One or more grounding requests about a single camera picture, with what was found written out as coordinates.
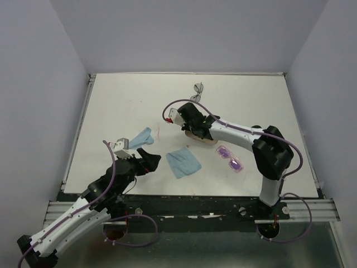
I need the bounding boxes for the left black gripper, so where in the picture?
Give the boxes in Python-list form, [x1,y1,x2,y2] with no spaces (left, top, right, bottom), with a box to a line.
[117,147,161,194]

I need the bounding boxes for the marbled glasses case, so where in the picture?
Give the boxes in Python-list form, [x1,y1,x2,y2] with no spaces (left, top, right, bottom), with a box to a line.
[184,130,218,145]

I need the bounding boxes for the blue cleaning cloth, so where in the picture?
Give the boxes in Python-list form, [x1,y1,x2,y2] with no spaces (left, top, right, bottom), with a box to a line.
[129,127,154,150]
[166,147,202,179]

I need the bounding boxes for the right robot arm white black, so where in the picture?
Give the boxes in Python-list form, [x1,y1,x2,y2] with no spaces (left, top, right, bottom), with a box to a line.
[169,102,293,219]

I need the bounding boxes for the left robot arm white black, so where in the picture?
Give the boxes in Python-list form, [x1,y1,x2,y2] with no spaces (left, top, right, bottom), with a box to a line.
[17,149,161,267]

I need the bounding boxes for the purple lens sunglasses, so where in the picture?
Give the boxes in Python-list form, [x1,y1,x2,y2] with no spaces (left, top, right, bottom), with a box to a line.
[216,145,243,173]

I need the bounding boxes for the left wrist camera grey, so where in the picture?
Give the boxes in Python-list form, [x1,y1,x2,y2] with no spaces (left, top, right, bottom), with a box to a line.
[113,138,129,150]

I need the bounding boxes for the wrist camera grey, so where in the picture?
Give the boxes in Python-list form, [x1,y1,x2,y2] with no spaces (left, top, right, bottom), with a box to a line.
[113,138,129,150]
[168,108,184,126]

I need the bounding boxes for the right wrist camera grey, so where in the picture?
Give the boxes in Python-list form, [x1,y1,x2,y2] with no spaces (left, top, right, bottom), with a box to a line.
[168,108,184,126]

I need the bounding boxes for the dark wire-frame sunglasses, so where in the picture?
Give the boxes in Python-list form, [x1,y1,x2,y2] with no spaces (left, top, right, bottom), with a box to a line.
[190,83,204,103]

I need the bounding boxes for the black mounting base rail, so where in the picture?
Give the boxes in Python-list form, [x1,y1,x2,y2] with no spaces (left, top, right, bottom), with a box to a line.
[91,190,291,233]

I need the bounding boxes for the aluminium frame rail left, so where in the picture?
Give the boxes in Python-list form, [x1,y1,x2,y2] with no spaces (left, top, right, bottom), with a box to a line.
[60,74,97,192]

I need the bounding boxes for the aluminium frame rail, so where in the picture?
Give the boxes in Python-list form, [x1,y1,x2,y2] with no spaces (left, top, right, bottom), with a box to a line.
[36,198,344,268]
[60,74,97,192]

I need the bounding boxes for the aluminium frame rail front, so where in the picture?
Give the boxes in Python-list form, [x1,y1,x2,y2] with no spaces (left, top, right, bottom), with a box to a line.
[36,198,344,268]

